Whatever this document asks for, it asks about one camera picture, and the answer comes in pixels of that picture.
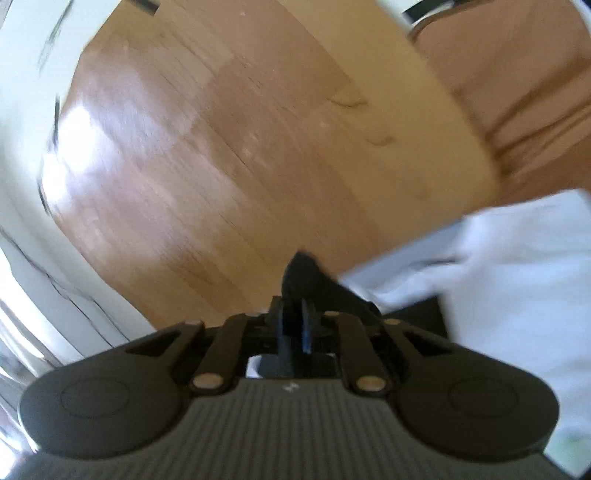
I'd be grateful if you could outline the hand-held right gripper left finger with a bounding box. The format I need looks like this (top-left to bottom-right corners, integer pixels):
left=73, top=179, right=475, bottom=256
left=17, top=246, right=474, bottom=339
left=126, top=296, right=298, bottom=394

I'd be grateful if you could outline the brown perforated cushion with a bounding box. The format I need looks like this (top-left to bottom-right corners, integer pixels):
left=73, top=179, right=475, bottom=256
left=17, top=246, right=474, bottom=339
left=411, top=0, right=591, bottom=204

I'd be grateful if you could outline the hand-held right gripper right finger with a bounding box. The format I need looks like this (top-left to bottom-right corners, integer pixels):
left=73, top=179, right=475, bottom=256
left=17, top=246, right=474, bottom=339
left=300, top=298, right=458, bottom=397

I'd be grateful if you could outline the white garment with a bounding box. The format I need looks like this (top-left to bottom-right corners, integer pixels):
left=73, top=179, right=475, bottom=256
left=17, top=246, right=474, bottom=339
left=339, top=189, right=591, bottom=462

